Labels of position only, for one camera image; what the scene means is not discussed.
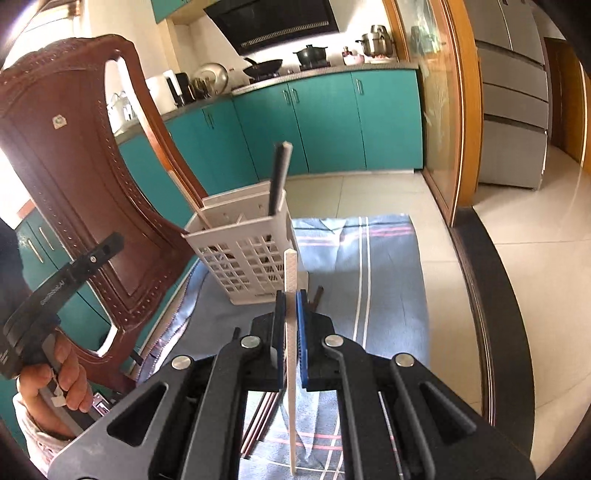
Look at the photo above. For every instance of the white chopstick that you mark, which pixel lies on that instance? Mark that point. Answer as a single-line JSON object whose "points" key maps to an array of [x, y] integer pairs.
{"points": [[292, 277]]}

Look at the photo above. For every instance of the black range hood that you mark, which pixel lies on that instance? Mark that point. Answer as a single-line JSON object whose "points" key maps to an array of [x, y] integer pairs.
{"points": [[277, 23]]}

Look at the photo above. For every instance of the blue striped cloth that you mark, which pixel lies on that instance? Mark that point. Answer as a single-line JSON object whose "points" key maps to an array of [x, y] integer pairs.
{"points": [[383, 286]]}

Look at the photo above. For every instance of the grey refrigerator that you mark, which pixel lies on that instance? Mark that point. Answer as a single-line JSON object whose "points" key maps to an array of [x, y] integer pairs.
{"points": [[512, 92]]}

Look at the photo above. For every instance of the grey plastic utensil holder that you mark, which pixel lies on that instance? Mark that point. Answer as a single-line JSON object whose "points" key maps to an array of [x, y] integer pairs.
{"points": [[240, 267]]}

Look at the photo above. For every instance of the dark maroon chopstick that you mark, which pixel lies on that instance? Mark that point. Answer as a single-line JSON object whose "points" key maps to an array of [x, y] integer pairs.
{"points": [[318, 297]]}

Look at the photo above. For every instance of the black clay pot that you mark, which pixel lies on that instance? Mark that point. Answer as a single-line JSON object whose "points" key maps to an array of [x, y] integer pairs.
{"points": [[313, 56]]}

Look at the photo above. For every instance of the steel pot lid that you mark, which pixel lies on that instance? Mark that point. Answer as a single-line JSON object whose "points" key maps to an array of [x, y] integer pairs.
{"points": [[212, 78]]}

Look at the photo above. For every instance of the plate of food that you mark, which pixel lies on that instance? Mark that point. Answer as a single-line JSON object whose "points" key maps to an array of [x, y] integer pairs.
{"points": [[382, 58]]}

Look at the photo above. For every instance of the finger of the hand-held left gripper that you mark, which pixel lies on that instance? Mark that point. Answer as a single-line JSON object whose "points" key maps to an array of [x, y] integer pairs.
{"points": [[99, 254]]}

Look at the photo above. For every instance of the black wok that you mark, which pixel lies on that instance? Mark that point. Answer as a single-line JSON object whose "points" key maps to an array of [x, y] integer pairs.
{"points": [[263, 68]]}

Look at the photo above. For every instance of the person's left hand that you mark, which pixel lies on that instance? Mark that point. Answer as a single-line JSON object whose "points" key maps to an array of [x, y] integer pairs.
{"points": [[74, 374]]}

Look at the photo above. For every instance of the person's left forearm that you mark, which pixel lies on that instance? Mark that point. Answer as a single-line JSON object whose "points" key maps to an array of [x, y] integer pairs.
{"points": [[41, 450]]}

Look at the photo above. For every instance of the stainless steel pot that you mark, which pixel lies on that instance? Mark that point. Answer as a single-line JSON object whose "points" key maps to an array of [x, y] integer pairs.
{"points": [[376, 42]]}

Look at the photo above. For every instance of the white kitchen appliance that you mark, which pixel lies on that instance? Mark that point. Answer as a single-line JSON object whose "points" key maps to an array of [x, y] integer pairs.
{"points": [[158, 94]]}

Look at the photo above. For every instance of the brown chopstick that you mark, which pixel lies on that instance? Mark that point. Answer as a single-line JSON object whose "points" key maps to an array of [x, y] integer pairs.
{"points": [[266, 415], [253, 434]]}

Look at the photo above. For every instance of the carved wooden chair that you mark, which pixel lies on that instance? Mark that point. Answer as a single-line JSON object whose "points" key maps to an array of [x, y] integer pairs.
{"points": [[69, 184]]}

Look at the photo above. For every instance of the pink bowl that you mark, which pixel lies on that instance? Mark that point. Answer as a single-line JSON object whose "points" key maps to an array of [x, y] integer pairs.
{"points": [[353, 58]]}

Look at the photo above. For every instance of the black chopstick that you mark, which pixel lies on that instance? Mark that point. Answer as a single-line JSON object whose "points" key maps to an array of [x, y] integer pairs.
{"points": [[280, 180]]}

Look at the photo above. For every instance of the teal upper cabinet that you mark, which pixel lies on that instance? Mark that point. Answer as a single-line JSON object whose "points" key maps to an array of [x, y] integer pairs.
{"points": [[173, 9]]}

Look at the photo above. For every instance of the beige chopstick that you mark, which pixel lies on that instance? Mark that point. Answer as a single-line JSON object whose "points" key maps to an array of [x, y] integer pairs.
{"points": [[191, 201]]}

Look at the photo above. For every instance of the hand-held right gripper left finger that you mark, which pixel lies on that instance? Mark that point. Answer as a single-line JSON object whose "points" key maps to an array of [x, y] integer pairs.
{"points": [[280, 341]]}

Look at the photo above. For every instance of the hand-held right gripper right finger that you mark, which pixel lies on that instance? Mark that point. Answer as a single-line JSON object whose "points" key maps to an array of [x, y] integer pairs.
{"points": [[302, 341]]}

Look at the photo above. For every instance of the wood framed glass door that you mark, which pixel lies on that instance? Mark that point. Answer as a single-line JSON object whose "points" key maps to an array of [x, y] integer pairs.
{"points": [[438, 106]]}

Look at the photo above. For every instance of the brown wooden door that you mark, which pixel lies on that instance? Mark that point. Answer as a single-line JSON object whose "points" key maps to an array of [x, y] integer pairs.
{"points": [[565, 97]]}

